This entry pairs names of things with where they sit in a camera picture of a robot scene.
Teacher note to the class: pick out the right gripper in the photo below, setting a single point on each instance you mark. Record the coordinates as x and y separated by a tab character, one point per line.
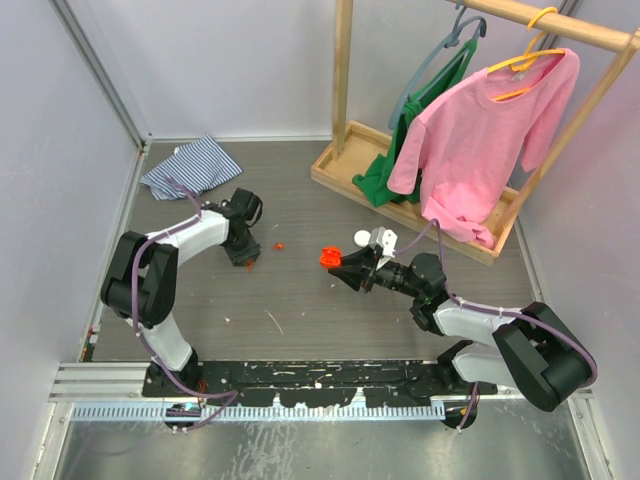
355	262

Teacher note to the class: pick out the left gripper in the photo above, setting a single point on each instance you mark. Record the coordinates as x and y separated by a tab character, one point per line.
250	250

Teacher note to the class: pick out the orange earbud charging case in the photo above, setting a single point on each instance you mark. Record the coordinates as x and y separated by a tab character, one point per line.
331	257

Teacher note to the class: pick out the white earbud charging case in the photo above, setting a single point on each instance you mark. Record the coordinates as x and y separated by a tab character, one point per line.
361	238

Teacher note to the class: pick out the wooden clothes rack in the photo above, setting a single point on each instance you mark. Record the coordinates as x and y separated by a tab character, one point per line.
354	145

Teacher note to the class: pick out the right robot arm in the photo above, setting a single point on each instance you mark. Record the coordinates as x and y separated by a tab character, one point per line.
528	349

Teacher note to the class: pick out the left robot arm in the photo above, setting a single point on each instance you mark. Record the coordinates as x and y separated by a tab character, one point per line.
141	280

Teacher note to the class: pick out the blue striped cloth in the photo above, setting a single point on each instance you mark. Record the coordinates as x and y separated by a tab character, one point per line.
198	167

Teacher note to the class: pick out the green garment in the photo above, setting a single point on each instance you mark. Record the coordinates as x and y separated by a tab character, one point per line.
373	183

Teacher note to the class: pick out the pink t-shirt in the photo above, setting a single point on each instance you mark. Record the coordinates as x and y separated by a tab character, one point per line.
460	151

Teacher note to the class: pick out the yellow hanger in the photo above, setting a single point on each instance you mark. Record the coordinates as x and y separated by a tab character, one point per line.
520	64

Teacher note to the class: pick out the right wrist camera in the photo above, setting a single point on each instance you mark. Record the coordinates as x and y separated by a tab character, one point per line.
383	242

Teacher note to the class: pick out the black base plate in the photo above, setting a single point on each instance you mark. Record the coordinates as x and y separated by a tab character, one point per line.
392	383

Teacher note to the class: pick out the white slotted cable duct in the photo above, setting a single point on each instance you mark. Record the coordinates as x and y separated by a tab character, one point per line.
185	412

